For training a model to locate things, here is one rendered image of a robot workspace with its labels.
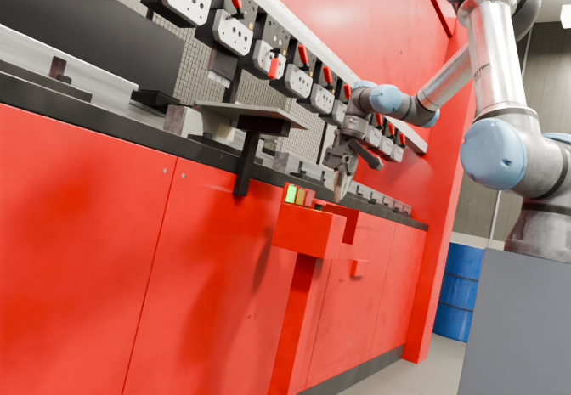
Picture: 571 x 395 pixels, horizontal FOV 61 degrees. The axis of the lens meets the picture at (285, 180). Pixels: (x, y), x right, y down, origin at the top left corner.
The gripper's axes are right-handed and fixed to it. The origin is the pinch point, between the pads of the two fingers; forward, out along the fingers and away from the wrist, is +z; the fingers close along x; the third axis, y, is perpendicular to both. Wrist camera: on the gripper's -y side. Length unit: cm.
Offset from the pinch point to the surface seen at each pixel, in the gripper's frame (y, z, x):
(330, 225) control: -5.6, 7.4, 15.2
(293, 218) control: 5.0, 8.7, 15.3
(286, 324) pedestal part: 1.2, 37.4, 8.3
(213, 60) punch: 36, -27, 28
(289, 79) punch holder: 32.4, -34.5, -6.5
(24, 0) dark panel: 89, -29, 53
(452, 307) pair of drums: -3, 56, -314
